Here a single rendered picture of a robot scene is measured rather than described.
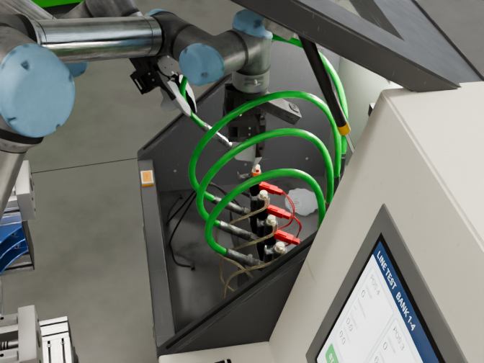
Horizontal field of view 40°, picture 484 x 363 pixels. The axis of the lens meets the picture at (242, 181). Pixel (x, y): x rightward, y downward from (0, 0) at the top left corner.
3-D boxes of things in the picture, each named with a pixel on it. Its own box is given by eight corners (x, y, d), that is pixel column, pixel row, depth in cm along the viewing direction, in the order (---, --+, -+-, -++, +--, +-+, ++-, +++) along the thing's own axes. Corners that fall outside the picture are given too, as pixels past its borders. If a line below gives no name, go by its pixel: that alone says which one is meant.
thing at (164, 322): (141, 204, 190) (137, 160, 180) (157, 202, 191) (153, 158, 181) (160, 392, 143) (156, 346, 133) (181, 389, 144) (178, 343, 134)
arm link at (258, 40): (220, 14, 124) (253, 1, 129) (220, 66, 131) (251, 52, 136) (250, 29, 120) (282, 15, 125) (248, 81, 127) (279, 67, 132)
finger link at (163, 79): (178, 98, 151) (159, 65, 150) (184, 94, 150) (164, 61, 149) (167, 102, 147) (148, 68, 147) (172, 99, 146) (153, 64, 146)
